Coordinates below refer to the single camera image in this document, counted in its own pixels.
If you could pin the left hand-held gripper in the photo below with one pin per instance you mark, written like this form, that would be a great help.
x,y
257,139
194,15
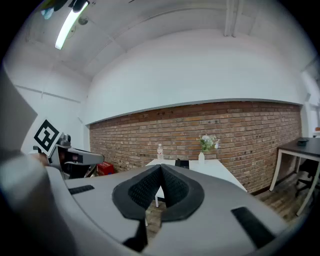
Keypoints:
x,y
47,136

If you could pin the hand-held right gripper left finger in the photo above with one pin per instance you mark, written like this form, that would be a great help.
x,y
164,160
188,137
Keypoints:
x,y
100,200

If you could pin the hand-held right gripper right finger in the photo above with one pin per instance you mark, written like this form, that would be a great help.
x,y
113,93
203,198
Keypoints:
x,y
220,200

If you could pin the red box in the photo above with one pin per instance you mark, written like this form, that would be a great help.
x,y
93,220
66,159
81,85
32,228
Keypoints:
x,y
105,169

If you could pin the white vase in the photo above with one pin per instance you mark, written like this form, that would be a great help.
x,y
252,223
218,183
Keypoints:
x,y
201,158

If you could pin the white and green flower bouquet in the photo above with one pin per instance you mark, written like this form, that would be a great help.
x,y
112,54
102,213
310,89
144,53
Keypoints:
x,y
207,143

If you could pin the clear plastic water bottle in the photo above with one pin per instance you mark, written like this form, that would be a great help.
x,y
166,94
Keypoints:
x,y
160,153

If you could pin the black office chair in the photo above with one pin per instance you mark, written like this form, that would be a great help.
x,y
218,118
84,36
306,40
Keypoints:
x,y
307,178

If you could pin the small black object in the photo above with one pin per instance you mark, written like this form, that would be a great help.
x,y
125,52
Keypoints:
x,y
302,142

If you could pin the long ceiling tube light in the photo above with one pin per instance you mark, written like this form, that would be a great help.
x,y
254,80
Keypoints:
x,y
71,25

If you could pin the round ceiling smoke detector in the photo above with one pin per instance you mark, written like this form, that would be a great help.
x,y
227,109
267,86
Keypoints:
x,y
83,20

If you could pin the white ceiling pipe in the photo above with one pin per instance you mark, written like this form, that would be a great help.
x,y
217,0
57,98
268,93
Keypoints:
x,y
231,17

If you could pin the dark-topped table with white frame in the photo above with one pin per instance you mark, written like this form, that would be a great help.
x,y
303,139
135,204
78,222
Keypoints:
x,y
307,150

